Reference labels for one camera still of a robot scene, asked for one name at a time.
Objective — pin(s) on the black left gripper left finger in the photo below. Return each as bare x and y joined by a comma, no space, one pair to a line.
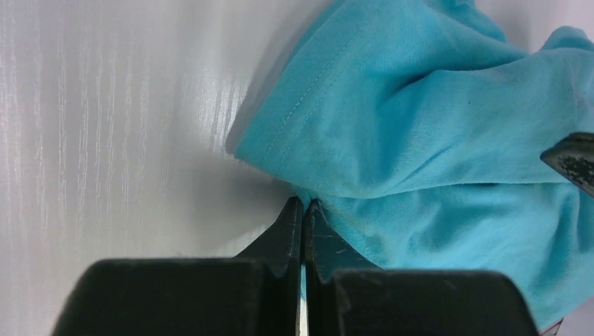
256,292

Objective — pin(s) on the cyan t-shirt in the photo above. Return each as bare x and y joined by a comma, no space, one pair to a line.
419,127

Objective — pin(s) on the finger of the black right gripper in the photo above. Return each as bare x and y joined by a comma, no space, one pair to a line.
572,158

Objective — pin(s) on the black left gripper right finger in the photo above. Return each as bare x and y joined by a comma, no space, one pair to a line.
349,295

